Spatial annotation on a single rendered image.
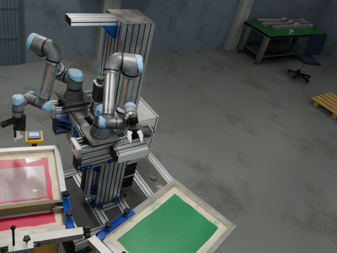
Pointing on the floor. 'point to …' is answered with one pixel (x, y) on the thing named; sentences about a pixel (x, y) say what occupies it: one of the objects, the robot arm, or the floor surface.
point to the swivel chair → (314, 39)
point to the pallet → (327, 99)
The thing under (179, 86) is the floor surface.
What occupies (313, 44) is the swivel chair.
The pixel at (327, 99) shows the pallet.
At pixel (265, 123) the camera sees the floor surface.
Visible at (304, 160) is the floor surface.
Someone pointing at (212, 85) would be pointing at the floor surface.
